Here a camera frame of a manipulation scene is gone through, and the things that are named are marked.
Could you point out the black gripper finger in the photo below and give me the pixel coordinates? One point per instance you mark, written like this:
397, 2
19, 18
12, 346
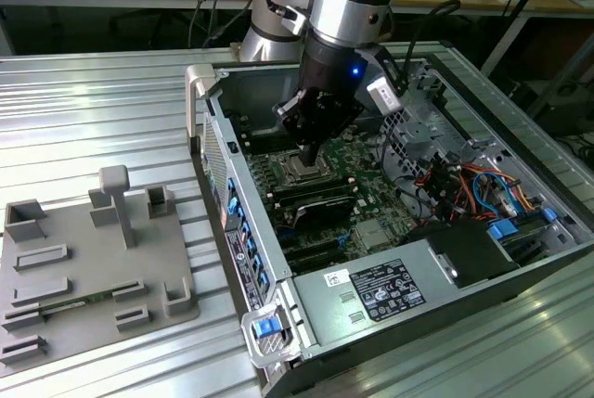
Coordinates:
305, 152
315, 150

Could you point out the silver CPU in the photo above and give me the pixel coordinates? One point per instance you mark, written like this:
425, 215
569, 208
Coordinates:
293, 167

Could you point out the CPU socket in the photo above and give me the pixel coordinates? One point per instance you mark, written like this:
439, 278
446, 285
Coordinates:
306, 181

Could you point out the black RAM slot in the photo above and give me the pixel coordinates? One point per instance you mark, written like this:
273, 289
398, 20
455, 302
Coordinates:
262, 147
311, 188
260, 138
320, 196

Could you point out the black expansion slot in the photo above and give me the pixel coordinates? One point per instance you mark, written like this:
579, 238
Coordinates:
311, 245
318, 261

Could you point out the black graphics card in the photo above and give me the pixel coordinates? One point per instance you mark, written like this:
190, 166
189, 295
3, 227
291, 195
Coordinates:
325, 212

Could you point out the green motherboard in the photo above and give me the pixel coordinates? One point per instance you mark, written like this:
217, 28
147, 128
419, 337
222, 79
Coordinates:
371, 184

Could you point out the grey metal PC case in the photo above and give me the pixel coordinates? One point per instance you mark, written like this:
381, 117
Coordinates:
260, 92

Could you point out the silver chipset heatsink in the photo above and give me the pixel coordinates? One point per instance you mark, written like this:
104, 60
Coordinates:
371, 234

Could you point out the metal disk bay cage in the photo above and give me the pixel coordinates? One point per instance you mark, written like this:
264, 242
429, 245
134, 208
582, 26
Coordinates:
417, 138

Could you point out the silver power supply unit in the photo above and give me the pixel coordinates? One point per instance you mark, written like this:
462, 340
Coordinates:
325, 305

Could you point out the black plastic shroud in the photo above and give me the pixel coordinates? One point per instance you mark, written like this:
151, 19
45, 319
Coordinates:
459, 249

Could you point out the grey parts rack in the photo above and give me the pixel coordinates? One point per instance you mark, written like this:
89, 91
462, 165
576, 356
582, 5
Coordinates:
93, 268

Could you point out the small blue clip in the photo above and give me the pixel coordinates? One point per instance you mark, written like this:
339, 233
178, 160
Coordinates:
550, 214

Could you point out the green RAM stick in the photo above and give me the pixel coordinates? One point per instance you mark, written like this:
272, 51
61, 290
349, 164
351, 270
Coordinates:
88, 300

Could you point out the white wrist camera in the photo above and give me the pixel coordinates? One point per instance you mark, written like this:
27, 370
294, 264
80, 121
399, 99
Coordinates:
385, 92

